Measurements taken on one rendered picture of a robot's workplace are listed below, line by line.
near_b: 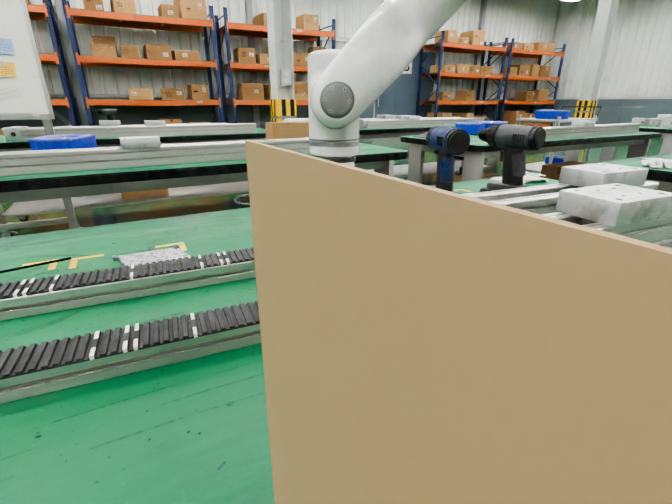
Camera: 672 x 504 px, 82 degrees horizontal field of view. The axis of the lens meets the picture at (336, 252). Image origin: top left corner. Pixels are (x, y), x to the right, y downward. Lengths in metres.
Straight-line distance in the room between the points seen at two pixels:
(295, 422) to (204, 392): 0.27
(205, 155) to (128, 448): 1.75
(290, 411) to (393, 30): 0.52
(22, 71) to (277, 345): 3.19
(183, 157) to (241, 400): 1.70
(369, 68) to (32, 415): 0.54
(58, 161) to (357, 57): 1.62
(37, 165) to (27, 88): 1.32
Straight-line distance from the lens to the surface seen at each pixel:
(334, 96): 0.56
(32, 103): 3.30
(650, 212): 0.84
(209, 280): 0.65
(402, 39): 0.61
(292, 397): 0.16
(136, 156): 2.01
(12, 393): 0.51
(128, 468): 0.39
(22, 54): 3.30
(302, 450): 0.17
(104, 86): 10.95
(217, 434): 0.39
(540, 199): 0.93
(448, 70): 13.59
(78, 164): 2.01
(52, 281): 0.69
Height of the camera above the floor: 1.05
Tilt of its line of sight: 21 degrees down
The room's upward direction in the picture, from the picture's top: straight up
